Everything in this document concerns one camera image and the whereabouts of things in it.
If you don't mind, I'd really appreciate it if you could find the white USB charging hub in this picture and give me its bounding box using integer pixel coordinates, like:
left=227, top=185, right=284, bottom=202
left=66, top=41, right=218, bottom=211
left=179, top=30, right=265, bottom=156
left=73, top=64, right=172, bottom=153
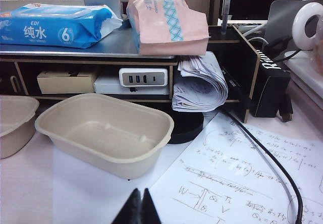
left=118, top=67, right=169, bottom=88

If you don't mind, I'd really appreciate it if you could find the wooden desk shelf organiser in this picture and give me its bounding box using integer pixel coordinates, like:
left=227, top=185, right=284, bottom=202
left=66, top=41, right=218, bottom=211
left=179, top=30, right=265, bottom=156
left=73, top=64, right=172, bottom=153
left=0, top=24, right=264, bottom=124

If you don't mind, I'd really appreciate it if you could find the handwritten paper sheet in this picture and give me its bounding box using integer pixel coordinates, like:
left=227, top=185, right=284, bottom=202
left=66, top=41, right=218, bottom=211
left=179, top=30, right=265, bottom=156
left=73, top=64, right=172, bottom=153
left=148, top=111, right=323, bottom=224

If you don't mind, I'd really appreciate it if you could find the beige paper box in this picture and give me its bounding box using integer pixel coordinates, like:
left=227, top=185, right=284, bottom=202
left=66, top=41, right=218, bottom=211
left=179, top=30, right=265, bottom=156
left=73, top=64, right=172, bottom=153
left=0, top=95, right=40, bottom=159
left=34, top=93, right=175, bottom=181

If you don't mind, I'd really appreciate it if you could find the blue wet wipes pack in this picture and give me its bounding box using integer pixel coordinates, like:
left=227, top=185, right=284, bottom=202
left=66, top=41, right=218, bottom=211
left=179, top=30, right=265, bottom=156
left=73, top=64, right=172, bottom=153
left=0, top=3, right=123, bottom=49

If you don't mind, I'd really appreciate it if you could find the black round base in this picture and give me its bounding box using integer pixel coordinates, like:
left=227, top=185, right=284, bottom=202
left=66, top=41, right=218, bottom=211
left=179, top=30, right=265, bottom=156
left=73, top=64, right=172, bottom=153
left=166, top=110, right=204, bottom=144

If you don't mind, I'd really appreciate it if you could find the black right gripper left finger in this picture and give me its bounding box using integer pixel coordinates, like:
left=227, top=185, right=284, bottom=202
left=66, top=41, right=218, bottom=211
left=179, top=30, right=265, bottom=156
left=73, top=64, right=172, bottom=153
left=111, top=188, right=142, bottom=224

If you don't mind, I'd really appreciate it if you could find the beige cardboard box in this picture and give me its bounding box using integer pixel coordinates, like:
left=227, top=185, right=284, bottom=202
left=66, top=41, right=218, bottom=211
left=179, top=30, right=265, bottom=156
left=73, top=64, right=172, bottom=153
left=36, top=69, right=100, bottom=95

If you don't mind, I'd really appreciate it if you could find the pink tissue pack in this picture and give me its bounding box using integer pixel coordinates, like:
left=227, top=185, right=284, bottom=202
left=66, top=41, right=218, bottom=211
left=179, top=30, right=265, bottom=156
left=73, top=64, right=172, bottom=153
left=126, top=0, right=211, bottom=56

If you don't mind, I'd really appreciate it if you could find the black cable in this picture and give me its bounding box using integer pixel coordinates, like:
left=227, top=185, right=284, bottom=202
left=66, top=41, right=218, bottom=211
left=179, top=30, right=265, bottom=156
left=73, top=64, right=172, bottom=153
left=219, top=109, right=303, bottom=224

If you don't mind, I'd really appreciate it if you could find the clear plastic tube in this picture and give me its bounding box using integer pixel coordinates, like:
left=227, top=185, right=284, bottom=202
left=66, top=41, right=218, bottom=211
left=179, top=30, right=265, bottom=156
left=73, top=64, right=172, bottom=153
left=221, top=0, right=232, bottom=35

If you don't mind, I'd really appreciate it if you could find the black box white lettering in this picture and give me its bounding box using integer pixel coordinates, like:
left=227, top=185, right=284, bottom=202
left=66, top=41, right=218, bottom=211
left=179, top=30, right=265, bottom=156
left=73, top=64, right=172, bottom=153
left=252, top=48, right=291, bottom=118

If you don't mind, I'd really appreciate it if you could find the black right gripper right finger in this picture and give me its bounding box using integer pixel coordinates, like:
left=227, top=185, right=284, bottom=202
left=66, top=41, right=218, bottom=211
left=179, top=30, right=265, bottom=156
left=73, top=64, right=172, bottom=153
left=142, top=188, right=163, bottom=224

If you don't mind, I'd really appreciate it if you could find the folded paper stack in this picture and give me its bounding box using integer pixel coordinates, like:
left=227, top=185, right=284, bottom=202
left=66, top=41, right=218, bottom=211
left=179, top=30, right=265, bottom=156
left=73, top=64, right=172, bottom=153
left=171, top=51, right=229, bottom=113

